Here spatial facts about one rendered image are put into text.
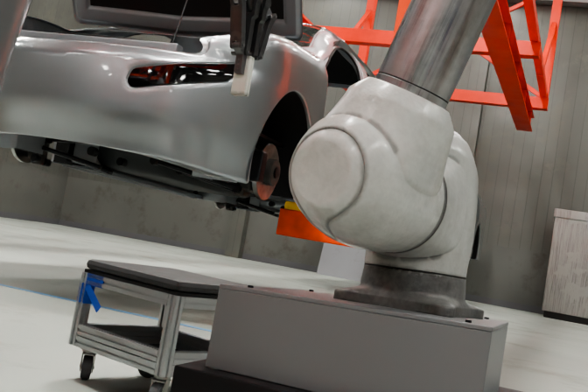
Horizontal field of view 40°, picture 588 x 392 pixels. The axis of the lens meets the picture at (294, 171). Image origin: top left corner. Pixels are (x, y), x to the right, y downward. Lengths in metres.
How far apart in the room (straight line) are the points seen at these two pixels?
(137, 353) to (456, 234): 1.20
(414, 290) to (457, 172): 0.18
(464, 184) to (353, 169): 0.28
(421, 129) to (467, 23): 0.15
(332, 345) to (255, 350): 0.10
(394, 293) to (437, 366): 0.18
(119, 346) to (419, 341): 1.32
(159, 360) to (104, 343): 0.22
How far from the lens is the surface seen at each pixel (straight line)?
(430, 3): 1.04
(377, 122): 0.99
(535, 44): 10.33
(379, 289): 1.17
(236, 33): 1.40
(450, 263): 1.18
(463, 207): 1.17
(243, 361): 1.08
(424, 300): 1.15
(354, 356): 1.04
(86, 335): 2.34
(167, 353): 2.10
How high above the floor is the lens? 0.48
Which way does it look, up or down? 5 degrees up
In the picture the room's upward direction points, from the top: 10 degrees clockwise
